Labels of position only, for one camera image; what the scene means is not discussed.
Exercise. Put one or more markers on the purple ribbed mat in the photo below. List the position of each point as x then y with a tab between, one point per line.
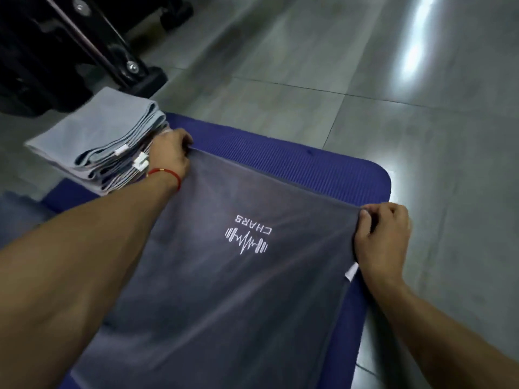
304	166

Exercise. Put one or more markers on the person's left forearm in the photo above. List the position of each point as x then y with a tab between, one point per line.
69	271

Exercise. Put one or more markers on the person's left hand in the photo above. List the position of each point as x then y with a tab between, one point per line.
172	153

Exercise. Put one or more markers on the person's right hand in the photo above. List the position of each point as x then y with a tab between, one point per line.
383	243

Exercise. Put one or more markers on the person's right forearm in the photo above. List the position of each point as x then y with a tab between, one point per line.
438	340

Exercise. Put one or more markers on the black weight stack machine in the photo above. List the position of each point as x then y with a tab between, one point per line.
48	48

